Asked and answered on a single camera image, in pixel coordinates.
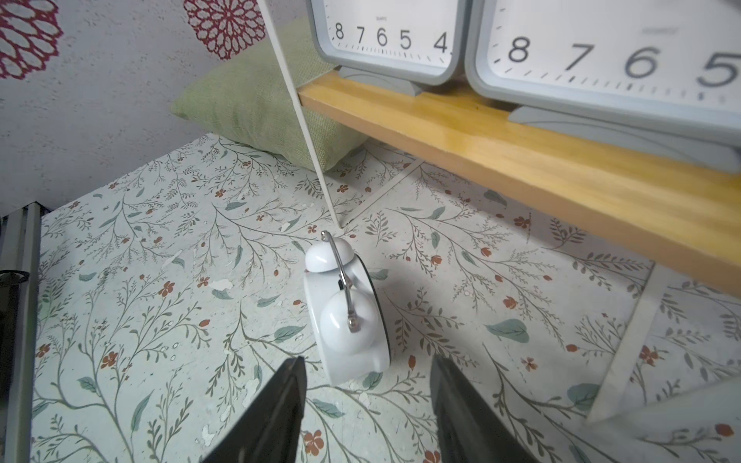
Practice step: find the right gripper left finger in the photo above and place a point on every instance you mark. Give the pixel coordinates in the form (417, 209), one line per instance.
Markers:
(268, 431)

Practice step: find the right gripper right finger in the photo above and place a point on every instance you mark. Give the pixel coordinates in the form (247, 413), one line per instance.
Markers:
(468, 430)

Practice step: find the white twin-bell clock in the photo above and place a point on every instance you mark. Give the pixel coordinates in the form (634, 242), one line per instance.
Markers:
(344, 308)

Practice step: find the wooden white-framed two-tier shelf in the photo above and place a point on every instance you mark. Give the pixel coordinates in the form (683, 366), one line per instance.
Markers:
(682, 217)

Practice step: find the grey square clock face-down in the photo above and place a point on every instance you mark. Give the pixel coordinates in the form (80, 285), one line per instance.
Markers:
(403, 46)

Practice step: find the grey square alarm clock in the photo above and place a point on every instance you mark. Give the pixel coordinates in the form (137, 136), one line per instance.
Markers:
(660, 77)

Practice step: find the green pillow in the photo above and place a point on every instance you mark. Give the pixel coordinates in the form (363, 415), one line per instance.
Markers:
(246, 101)

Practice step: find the metal base rail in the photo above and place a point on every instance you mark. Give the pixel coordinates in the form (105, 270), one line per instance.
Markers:
(20, 275)

